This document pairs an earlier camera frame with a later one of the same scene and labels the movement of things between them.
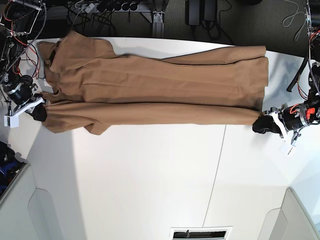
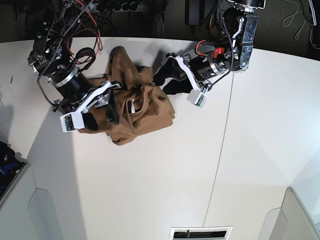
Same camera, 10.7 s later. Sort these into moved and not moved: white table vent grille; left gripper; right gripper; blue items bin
Moved: right gripper; left gripper
Not moved: blue items bin; white table vent grille
